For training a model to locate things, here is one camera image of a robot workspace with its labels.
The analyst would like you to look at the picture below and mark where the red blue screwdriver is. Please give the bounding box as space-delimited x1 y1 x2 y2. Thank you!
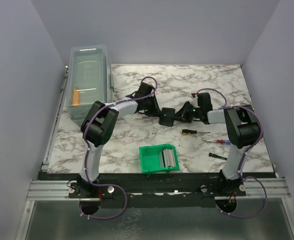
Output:
204 139 231 145

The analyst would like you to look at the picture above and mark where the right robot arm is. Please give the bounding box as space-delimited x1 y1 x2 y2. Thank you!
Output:
171 93 263 196

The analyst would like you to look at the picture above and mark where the stack of silver cards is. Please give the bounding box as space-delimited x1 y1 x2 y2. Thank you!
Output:
159 149 176 168

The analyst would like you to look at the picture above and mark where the clear plastic storage box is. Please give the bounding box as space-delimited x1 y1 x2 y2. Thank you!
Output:
65 44 114 126

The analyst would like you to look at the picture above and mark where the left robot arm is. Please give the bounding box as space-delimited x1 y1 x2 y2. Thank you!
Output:
77 81 158 198

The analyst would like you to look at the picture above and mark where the black leather card holder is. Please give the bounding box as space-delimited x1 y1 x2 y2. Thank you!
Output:
159 107 175 127

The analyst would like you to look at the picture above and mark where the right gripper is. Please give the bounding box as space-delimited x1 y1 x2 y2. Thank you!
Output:
171 101 202 124

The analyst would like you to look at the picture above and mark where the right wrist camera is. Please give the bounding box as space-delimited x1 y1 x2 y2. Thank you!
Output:
191 93 200 108

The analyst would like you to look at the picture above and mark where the black yellow screwdriver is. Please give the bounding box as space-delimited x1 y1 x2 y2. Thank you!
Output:
181 129 210 135

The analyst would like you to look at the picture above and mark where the black green screwdriver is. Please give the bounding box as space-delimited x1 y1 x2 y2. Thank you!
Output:
209 152 227 161

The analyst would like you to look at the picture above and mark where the orange tool in box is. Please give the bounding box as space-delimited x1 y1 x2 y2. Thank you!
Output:
72 88 80 107

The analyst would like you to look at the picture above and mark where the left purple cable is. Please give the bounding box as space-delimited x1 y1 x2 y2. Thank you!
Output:
79 76 159 221

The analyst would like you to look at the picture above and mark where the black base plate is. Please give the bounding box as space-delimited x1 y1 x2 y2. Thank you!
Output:
28 172 280 212

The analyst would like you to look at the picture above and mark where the green plastic bin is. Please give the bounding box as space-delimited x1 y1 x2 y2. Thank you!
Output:
139 144 180 175

